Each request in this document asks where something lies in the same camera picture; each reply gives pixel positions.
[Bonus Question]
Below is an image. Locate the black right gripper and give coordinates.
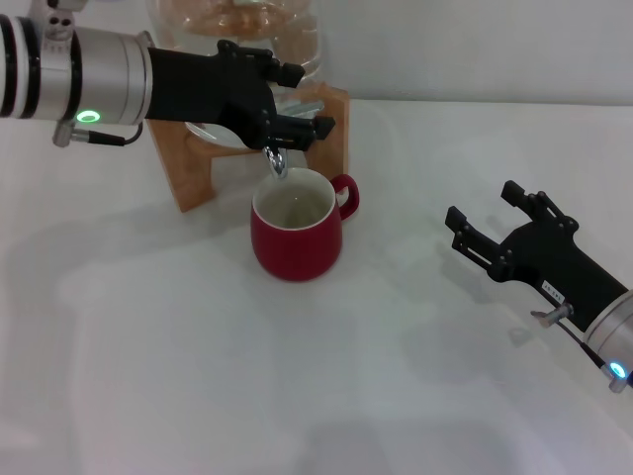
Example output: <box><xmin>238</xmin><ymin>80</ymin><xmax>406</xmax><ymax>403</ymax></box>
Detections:
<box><xmin>444</xmin><ymin>180</ymin><xmax>632</xmax><ymax>335</ymax></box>

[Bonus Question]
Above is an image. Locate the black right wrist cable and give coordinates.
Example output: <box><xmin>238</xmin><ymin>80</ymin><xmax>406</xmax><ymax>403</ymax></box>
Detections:
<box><xmin>530</xmin><ymin>304</ymin><xmax>633</xmax><ymax>395</ymax></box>

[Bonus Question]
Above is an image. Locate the glass water dispenser jar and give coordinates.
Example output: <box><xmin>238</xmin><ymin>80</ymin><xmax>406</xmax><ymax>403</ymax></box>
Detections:
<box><xmin>144</xmin><ymin>0</ymin><xmax>327</xmax><ymax>149</ymax></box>

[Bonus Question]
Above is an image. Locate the wooden dispenser stand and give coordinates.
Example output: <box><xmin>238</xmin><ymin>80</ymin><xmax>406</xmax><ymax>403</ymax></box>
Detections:
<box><xmin>147</xmin><ymin>81</ymin><xmax>351</xmax><ymax>214</ymax></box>

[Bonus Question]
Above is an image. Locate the chrome faucet with lever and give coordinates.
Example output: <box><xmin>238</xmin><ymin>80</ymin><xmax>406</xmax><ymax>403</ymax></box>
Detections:
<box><xmin>261</xmin><ymin>98</ymin><xmax>326</xmax><ymax>180</ymax></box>

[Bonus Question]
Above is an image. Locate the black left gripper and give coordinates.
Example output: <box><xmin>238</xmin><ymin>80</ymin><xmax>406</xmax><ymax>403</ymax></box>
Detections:
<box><xmin>146</xmin><ymin>40</ymin><xmax>336</xmax><ymax>152</ymax></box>

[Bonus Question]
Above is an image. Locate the red ceramic cup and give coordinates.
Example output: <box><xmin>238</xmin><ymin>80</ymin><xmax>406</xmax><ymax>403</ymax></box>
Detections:
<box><xmin>249</xmin><ymin>166</ymin><xmax>361</xmax><ymax>283</ymax></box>

